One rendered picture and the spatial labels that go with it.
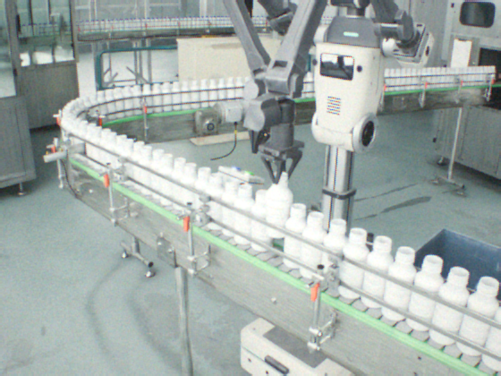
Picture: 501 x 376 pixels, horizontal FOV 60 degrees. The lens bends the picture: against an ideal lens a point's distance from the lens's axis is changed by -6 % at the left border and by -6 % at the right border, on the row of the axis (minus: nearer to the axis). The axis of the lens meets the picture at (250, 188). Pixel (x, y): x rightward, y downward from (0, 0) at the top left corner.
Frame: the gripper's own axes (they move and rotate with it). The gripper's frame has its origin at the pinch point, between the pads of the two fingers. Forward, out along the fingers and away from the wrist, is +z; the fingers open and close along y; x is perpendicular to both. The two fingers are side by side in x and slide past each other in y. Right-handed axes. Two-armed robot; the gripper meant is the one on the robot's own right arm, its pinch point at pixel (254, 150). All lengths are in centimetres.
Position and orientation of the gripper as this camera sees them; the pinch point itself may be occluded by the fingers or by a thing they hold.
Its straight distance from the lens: 147.9
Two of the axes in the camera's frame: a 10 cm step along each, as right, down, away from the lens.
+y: 7.1, 2.8, -6.4
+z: -2.6, 9.6, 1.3
